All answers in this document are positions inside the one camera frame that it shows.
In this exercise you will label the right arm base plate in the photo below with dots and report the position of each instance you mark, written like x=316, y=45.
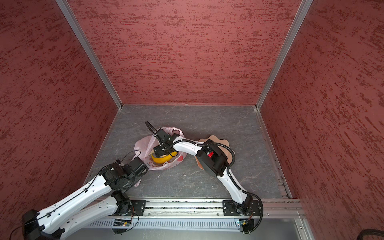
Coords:
x=230, y=208

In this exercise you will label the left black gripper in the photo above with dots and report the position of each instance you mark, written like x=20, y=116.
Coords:
x=137, y=178

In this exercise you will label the left aluminium corner post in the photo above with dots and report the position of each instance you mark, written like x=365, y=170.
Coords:
x=79, y=33

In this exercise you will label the right aluminium corner post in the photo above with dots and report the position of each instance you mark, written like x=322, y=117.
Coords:
x=290, y=37

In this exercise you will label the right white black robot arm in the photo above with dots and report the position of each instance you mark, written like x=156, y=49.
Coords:
x=217, y=160

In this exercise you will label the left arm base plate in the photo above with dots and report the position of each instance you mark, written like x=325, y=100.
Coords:
x=136, y=207

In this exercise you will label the aluminium corner post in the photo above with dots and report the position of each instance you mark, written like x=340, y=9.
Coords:
x=79, y=33
x=290, y=37

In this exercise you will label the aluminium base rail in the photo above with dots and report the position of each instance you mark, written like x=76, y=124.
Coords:
x=212, y=208

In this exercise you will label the yellow fake banana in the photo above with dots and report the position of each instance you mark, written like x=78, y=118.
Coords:
x=163, y=159

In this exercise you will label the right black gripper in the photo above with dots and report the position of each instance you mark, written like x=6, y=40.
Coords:
x=159, y=151

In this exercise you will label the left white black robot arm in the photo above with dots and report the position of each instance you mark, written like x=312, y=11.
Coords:
x=104, y=195

